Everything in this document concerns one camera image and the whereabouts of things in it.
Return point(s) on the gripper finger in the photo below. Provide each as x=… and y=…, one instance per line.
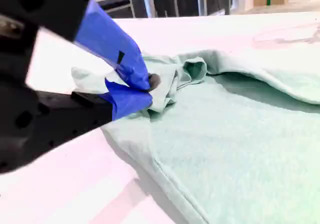
x=125, y=101
x=112, y=46

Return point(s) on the pale green T-shirt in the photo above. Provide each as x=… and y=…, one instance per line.
x=225, y=146

